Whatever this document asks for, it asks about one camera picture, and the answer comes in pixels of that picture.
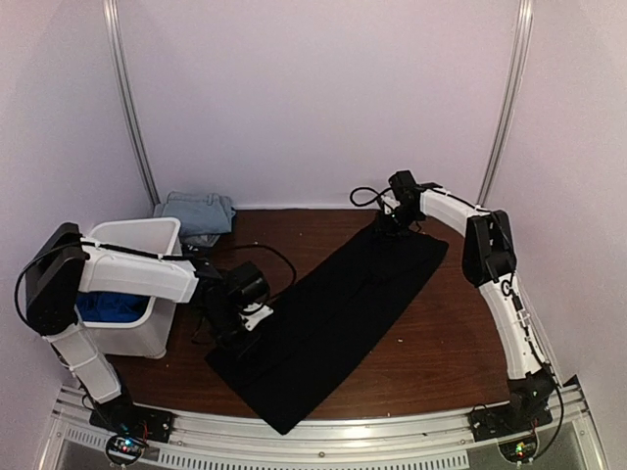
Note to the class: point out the left aluminium frame post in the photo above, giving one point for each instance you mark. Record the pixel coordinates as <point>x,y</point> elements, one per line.
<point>129,113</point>

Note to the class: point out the white plastic laundry bin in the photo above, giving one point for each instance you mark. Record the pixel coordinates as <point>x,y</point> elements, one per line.
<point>127,262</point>

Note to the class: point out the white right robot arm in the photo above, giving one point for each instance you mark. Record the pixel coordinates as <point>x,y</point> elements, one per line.
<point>489,264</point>

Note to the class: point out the light blue denim skirt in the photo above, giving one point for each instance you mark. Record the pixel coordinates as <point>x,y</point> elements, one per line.
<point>198,214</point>

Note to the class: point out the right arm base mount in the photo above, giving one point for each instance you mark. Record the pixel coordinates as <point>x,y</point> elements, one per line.
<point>514,425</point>

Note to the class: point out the front aluminium rail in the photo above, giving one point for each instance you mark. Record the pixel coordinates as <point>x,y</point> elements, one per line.
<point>440,440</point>

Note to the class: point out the aluminium frame post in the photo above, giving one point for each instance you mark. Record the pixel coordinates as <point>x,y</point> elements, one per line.
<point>518,57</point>
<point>129,113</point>

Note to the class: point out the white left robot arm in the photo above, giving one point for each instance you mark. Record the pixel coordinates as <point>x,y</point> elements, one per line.
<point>52,283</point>

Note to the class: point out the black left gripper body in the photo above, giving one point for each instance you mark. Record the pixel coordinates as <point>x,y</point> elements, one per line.
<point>222,323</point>

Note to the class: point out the right aluminium frame post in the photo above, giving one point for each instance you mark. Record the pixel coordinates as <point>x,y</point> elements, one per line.
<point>518,57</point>

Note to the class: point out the black garment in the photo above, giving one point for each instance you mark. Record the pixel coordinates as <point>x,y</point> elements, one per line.
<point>324,326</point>

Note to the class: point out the blue garment in bin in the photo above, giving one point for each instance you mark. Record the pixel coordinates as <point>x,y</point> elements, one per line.
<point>110,307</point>

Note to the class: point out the folded grey button shirt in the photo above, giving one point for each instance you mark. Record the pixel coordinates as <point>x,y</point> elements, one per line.
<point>205,241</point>

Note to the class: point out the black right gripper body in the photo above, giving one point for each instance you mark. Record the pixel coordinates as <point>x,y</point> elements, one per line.
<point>401,223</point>

